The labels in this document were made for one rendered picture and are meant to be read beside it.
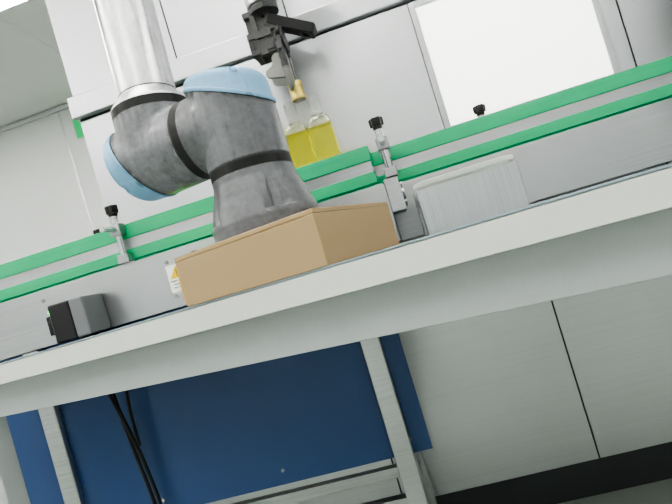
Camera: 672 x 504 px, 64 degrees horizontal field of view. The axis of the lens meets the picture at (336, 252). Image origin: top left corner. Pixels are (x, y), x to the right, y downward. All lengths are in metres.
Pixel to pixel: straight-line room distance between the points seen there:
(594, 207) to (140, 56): 0.64
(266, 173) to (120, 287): 0.63
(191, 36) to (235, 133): 0.91
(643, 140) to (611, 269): 0.76
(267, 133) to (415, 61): 0.77
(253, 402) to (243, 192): 0.62
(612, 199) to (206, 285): 0.46
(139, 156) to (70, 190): 4.44
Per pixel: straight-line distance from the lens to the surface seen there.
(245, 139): 0.72
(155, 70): 0.87
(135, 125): 0.83
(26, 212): 5.48
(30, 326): 1.39
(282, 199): 0.71
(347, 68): 1.45
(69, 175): 5.27
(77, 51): 1.76
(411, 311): 0.62
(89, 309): 1.23
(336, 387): 1.17
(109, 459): 1.39
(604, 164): 1.27
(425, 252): 0.55
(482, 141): 1.25
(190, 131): 0.76
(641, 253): 0.57
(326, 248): 0.61
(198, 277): 0.71
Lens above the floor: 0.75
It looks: 1 degrees up
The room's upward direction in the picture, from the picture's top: 17 degrees counter-clockwise
